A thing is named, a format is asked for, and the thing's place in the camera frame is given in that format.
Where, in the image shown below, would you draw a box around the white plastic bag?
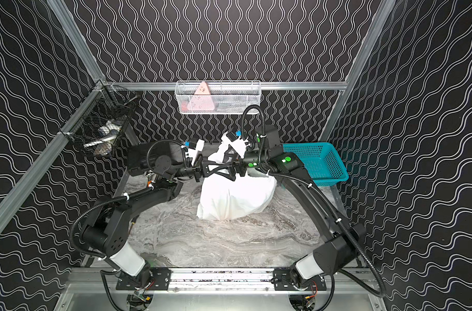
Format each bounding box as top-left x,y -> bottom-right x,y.
197,149 -> 277,221

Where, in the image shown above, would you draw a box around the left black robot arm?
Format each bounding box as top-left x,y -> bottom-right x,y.
69,139 -> 240,288

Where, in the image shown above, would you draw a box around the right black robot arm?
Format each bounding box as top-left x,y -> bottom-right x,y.
226,124 -> 386,298

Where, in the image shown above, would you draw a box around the black tool case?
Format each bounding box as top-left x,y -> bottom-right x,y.
127,141 -> 182,176

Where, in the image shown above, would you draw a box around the pink triangle card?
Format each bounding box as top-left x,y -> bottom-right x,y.
187,82 -> 215,112

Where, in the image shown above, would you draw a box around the teal plastic basket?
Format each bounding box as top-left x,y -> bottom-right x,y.
283,142 -> 348,187

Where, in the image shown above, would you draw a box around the items in black basket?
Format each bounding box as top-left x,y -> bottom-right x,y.
83,121 -> 121,156

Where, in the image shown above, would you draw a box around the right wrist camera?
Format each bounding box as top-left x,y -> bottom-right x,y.
222,131 -> 246,152

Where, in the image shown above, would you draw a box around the white wire mesh basket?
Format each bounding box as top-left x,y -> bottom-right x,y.
175,80 -> 262,115

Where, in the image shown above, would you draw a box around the black wire basket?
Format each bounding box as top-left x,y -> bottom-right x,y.
62,83 -> 140,158

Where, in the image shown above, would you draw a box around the metal base rail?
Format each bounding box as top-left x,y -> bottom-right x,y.
115,266 -> 328,293

